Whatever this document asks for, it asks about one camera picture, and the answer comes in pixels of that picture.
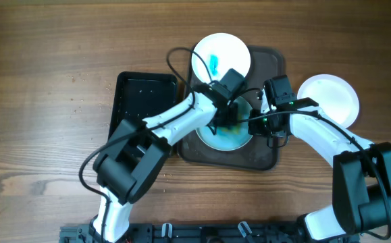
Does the green yellow sponge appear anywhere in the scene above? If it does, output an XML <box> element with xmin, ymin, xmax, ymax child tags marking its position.
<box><xmin>228</xmin><ymin>102</ymin><xmax>246</xmax><ymax>130</ymax></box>

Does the white plate bottom stained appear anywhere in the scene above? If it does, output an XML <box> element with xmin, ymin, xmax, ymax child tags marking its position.
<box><xmin>195</xmin><ymin>96</ymin><xmax>255</xmax><ymax>152</ymax></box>

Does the white plate stained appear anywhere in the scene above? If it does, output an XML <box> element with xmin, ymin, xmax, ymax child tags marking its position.
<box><xmin>297</xmin><ymin>74</ymin><xmax>360</xmax><ymax>128</ymax></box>
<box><xmin>191</xmin><ymin>33</ymin><xmax>251</xmax><ymax>83</ymax></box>
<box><xmin>195</xmin><ymin>96</ymin><xmax>255</xmax><ymax>152</ymax></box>

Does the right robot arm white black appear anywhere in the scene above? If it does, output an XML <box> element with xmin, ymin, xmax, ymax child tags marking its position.
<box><xmin>249</xmin><ymin>76</ymin><xmax>391</xmax><ymax>242</ymax></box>

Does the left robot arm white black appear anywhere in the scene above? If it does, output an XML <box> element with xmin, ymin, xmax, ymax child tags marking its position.
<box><xmin>90</xmin><ymin>69</ymin><xmax>244</xmax><ymax>242</ymax></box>

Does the brown serving tray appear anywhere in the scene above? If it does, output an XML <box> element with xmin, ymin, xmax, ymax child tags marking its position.
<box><xmin>177</xmin><ymin>46</ymin><xmax>285</xmax><ymax>171</ymax></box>

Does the black rectangular water tray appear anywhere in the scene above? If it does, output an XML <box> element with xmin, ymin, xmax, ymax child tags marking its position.
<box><xmin>108</xmin><ymin>72</ymin><xmax>178</xmax><ymax>136</ymax></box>

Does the white plate top stained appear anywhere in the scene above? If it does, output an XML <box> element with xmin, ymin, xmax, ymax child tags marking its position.
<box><xmin>191</xmin><ymin>33</ymin><xmax>251</xmax><ymax>83</ymax></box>

